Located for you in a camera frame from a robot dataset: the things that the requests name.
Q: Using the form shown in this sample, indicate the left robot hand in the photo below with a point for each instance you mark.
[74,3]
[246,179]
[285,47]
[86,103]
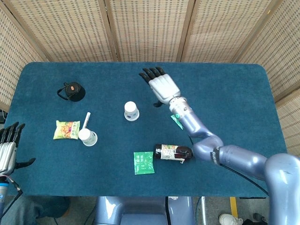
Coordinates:
[7,150]

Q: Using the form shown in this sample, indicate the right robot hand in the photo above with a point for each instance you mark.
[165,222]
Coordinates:
[164,86]

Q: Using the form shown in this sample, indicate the paper cup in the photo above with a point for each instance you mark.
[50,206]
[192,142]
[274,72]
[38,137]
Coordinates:
[127,118]
[130,106]
[87,138]

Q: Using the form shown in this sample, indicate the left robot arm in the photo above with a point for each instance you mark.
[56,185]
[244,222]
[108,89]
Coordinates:
[2,192]

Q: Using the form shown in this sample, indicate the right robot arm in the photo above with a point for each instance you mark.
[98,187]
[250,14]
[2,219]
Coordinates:
[234,157]

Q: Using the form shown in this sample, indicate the paper cup, blue flower print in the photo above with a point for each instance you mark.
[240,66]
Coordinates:
[127,118]

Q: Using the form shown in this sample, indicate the small green tea sachet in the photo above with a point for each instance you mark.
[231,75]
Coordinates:
[178,122]

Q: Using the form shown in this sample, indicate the woven folding screen panel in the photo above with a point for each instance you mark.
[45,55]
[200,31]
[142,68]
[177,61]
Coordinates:
[16,58]
[70,28]
[281,58]
[222,28]
[150,28]

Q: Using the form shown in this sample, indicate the yellow-green snack bag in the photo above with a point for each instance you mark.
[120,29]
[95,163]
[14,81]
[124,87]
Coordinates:
[66,130]

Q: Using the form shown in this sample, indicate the dark tea bottle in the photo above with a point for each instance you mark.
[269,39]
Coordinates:
[168,152]

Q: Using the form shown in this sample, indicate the large green tea sachet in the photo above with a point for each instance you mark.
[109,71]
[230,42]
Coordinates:
[143,164]

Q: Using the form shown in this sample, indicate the white marker pen, blue cap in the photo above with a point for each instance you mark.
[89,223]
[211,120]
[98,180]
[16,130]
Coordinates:
[87,119]

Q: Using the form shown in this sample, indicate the blue tablecloth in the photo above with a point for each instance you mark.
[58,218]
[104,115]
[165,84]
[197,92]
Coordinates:
[117,182]

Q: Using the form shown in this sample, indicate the blue-grey robot torso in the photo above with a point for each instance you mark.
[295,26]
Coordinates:
[140,211]

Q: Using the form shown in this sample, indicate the white shoe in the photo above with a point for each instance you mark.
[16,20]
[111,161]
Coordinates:
[229,220]

